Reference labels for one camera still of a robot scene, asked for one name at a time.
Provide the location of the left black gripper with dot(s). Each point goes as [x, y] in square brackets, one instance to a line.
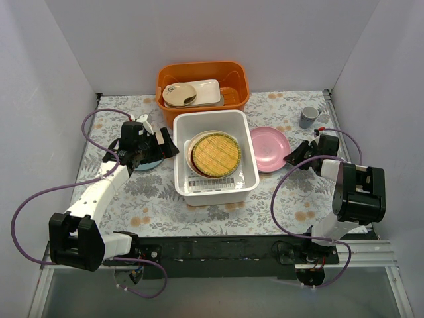
[159, 146]

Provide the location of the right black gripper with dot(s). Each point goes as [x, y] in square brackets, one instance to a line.
[305, 154]

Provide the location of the pink plate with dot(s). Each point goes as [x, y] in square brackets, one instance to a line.
[270, 148]

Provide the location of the red brown plate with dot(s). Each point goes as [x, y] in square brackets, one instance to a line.
[194, 167]

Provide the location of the woven bamboo plate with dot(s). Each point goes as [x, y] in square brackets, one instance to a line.
[217, 154]

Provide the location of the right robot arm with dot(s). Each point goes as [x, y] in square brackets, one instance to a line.
[359, 199]

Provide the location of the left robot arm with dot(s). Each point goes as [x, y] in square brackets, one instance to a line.
[75, 238]

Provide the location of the white plastic bin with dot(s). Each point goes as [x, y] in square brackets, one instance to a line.
[198, 190]

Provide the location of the orange plastic bin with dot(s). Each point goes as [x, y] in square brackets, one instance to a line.
[229, 78]

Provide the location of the light blue plate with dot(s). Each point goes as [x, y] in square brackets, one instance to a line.
[148, 166]

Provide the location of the grey ceramic cup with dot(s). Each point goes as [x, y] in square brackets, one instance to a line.
[308, 116]

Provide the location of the cream round floral dish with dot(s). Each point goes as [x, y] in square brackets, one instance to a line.
[179, 94]

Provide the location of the cream rectangular tray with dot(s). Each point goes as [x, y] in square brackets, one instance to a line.
[208, 92]

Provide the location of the aluminium rail frame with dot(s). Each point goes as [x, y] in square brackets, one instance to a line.
[371, 287]

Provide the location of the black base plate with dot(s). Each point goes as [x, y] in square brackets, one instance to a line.
[228, 256]

